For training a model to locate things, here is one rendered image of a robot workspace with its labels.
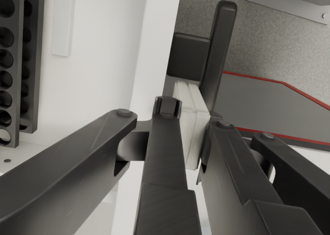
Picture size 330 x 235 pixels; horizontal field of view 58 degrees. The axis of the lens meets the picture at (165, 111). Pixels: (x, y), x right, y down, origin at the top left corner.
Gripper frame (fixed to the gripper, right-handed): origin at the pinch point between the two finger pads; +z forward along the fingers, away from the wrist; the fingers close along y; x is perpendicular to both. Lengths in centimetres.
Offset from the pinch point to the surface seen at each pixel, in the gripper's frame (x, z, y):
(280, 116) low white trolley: -8.0, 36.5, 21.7
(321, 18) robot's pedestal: 15, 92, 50
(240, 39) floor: 3, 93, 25
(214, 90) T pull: 1.5, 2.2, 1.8
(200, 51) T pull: 3.7, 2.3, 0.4
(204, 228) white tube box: -20.2, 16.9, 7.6
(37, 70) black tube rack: -0.3, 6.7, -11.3
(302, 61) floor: -1, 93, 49
